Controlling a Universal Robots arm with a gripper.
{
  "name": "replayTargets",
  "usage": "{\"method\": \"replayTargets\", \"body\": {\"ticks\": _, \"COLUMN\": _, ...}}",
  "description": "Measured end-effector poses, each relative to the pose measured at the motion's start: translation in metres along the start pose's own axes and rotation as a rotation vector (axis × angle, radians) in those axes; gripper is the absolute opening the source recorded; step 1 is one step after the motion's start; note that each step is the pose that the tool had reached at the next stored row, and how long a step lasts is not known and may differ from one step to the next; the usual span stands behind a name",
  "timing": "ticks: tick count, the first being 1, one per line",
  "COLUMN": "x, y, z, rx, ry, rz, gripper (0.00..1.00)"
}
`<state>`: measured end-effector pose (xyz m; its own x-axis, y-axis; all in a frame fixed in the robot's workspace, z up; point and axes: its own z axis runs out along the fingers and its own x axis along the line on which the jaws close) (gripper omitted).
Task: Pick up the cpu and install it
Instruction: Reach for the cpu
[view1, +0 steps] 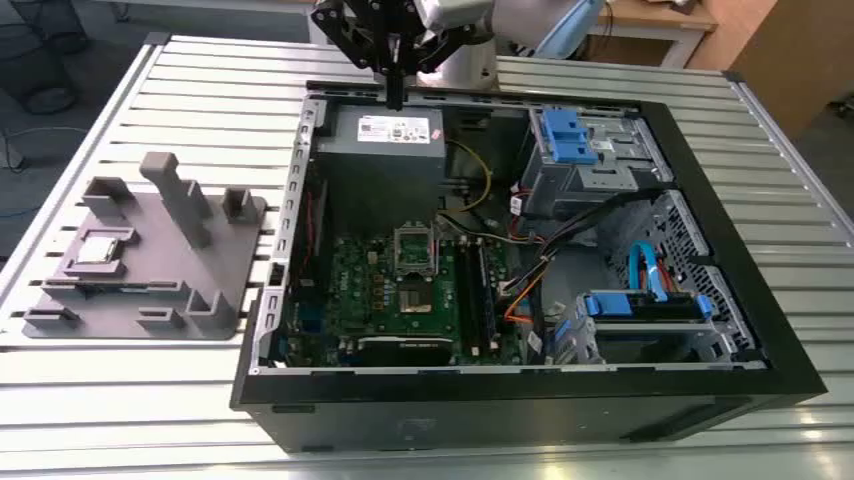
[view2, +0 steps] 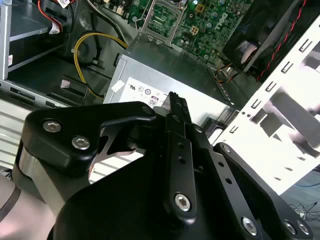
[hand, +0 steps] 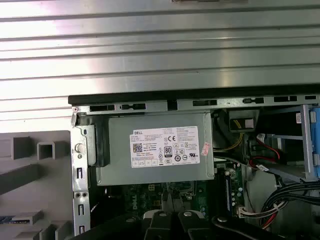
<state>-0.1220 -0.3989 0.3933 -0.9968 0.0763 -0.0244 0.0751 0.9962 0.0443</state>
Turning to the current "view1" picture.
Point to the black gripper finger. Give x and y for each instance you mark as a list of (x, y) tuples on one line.
[(348, 35), (444, 45)]

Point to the silver CPU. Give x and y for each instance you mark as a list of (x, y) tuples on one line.
[(98, 251)]

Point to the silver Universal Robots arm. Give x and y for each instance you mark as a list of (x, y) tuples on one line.
[(468, 65)]

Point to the CPU socket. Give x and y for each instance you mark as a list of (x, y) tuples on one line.
[(417, 297)]

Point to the white power supply label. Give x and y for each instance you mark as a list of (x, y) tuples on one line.
[(394, 131)]

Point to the grey power supply unit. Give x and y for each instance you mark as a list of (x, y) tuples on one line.
[(344, 130)]

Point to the blue plastic drive latch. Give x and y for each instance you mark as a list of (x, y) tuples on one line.
[(568, 135)]

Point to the wooden desk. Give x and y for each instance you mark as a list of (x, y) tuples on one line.
[(668, 20)]

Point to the grey metal drive cage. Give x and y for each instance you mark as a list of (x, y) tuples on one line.
[(601, 185)]

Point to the black mesh bin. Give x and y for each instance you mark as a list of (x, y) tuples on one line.
[(41, 75)]

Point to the black RAM slot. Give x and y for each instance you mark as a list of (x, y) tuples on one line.
[(469, 300), (487, 300)]

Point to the wooden cabinet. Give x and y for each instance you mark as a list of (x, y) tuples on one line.
[(788, 60)]

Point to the green motherboard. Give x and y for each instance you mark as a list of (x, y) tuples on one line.
[(361, 300)]

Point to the grey plastic parts rack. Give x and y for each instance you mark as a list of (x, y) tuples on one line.
[(154, 260)]

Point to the hard disk in blue carrier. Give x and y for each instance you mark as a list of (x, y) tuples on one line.
[(608, 305)]

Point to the green RAM stick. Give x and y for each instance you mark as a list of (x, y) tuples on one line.
[(114, 289)]

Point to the black graphics card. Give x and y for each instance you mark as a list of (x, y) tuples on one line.
[(401, 352)]

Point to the black open PC case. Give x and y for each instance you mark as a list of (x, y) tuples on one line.
[(468, 415)]

